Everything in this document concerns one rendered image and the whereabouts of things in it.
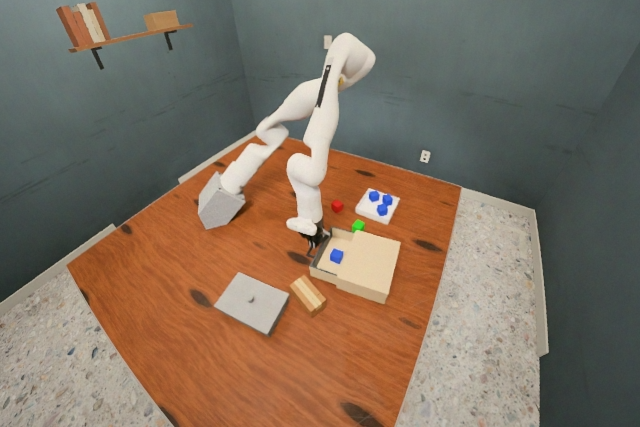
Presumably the tan cardboard box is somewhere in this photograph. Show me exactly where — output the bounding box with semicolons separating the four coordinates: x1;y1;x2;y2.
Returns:
289;275;326;317

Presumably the grey square sheet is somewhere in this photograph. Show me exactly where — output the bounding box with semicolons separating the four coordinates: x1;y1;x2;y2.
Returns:
214;272;290;336

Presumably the green block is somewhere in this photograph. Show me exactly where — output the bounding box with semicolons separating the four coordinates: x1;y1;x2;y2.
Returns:
352;220;365;233

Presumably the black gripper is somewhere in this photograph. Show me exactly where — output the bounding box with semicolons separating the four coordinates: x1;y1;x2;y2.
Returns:
298;216;331;249

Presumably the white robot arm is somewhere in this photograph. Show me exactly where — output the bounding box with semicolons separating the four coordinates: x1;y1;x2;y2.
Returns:
221;33;375;235

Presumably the small red block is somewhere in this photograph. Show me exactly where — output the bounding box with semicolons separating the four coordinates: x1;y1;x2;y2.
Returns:
331;200;343;213

